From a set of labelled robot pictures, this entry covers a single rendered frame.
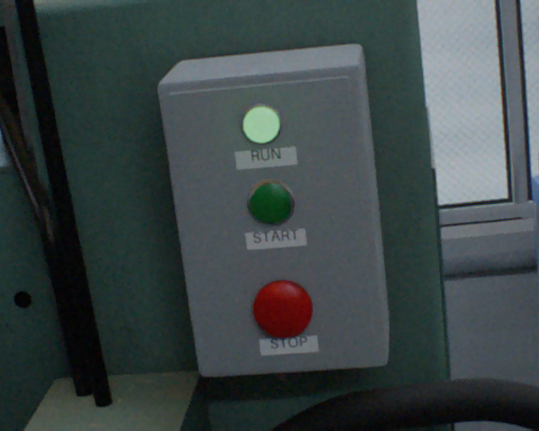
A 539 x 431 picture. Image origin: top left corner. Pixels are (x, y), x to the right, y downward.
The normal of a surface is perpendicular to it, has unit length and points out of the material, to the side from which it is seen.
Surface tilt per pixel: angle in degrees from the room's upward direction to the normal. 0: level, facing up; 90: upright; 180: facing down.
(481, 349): 90
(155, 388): 0
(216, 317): 90
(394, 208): 90
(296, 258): 90
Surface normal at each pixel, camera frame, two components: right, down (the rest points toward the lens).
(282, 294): -0.11, 0.15
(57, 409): -0.11, -0.95
